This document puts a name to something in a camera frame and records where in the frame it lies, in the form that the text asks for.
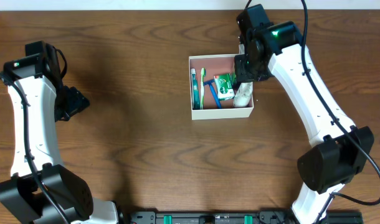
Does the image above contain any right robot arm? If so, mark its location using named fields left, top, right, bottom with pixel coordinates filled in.
left=234, top=19, right=374, bottom=223

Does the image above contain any red teal toothpaste tube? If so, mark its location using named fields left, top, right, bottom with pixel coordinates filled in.
left=190, top=68, right=200, bottom=110

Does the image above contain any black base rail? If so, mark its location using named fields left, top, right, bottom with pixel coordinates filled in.
left=130, top=210, right=364, bottom=224

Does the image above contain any green white toothbrush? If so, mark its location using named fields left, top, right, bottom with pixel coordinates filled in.
left=200, top=67, right=206, bottom=110

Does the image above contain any green soap bar pack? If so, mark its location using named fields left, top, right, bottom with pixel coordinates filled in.
left=214, top=73, right=235, bottom=101

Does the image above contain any white leaf-print lotion tube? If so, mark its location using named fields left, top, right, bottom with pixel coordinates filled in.
left=233, top=82, right=253, bottom=108

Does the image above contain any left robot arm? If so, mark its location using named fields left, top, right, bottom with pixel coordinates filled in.
left=0, top=53, right=119, bottom=223

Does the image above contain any clear foam pump bottle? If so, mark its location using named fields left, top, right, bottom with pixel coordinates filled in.
left=239, top=44, right=245, bottom=55

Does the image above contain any blue disposable razor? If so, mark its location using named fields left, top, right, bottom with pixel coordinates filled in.
left=204, top=80, right=222, bottom=109

